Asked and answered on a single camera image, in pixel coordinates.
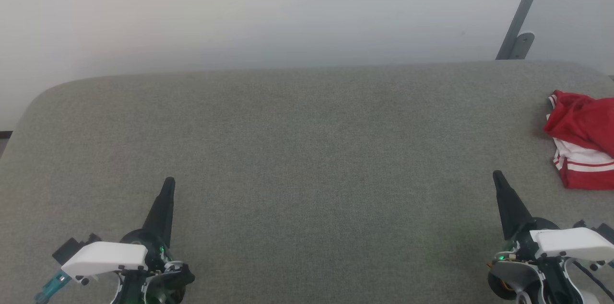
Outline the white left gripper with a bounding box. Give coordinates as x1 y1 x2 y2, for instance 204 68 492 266
61 177 177 286

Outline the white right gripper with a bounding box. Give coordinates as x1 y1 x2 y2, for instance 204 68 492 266
492 170 614 262

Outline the red garment with white trim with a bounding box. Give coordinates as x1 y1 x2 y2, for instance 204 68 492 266
543 90 614 191

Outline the grey fabric sofa cushion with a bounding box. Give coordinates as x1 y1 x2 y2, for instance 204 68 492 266
0 59 614 304

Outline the grey metal pole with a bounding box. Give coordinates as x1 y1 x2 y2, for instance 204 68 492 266
495 0 558 60

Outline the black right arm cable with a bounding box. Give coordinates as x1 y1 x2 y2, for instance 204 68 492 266
571 258 614 301

